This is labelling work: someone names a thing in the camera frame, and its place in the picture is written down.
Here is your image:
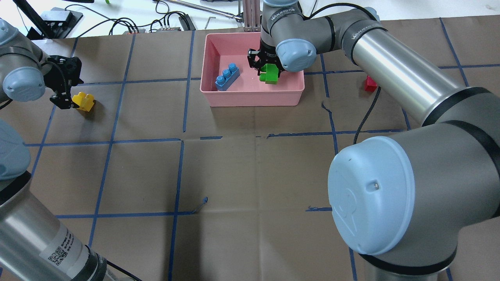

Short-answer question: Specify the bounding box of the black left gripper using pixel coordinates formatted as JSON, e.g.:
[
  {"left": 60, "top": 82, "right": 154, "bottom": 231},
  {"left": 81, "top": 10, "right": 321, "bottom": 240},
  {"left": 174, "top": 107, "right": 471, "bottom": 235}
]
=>
[{"left": 42, "top": 55, "right": 83, "bottom": 110}]

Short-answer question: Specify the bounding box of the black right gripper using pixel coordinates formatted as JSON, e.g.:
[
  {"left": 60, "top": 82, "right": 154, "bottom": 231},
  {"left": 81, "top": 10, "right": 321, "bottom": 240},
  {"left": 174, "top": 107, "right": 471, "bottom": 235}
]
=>
[{"left": 247, "top": 41, "right": 282, "bottom": 77}]

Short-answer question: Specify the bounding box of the green toy block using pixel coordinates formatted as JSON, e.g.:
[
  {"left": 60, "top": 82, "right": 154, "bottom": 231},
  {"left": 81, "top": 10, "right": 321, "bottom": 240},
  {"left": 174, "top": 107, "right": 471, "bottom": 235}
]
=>
[{"left": 259, "top": 63, "right": 280, "bottom": 85}]

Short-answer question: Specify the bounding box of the yellow toy block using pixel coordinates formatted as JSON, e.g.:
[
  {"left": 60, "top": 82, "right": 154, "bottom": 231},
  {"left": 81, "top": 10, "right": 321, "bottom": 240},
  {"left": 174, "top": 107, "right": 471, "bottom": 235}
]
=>
[{"left": 72, "top": 91, "right": 95, "bottom": 112}]

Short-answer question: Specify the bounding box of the blue long toy block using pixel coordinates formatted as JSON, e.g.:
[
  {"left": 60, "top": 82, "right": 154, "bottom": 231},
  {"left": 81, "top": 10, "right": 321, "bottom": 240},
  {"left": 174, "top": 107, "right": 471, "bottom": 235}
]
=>
[{"left": 214, "top": 63, "right": 240, "bottom": 91}]

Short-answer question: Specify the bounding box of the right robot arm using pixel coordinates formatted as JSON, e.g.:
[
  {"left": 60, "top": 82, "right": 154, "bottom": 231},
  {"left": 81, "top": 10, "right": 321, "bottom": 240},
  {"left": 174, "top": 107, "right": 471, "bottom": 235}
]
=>
[{"left": 249, "top": 0, "right": 500, "bottom": 281}]

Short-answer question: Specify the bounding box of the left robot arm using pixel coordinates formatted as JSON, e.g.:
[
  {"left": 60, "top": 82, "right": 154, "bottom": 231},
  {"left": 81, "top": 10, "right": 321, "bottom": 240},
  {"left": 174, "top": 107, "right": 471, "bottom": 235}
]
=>
[{"left": 0, "top": 20, "right": 114, "bottom": 281}]

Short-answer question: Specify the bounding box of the pink plastic box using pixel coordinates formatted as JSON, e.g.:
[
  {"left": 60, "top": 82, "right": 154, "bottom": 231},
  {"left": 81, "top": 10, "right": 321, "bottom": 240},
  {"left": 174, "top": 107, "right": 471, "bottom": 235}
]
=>
[{"left": 200, "top": 32, "right": 305, "bottom": 107}]

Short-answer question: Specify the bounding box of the red toy block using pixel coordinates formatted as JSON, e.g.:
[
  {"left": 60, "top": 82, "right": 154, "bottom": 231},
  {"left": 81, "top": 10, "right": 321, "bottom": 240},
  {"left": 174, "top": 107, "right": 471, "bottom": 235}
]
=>
[{"left": 364, "top": 75, "right": 378, "bottom": 92}]

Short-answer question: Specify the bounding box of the aluminium frame post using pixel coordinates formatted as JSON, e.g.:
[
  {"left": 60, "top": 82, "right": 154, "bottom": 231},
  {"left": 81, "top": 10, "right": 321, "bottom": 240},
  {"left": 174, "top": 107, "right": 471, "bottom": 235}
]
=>
[{"left": 242, "top": 0, "right": 261, "bottom": 32}]

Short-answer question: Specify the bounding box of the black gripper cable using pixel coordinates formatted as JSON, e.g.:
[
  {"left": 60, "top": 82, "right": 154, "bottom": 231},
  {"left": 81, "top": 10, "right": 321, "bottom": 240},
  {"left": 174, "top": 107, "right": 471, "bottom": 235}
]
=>
[{"left": 353, "top": 87, "right": 382, "bottom": 146}]

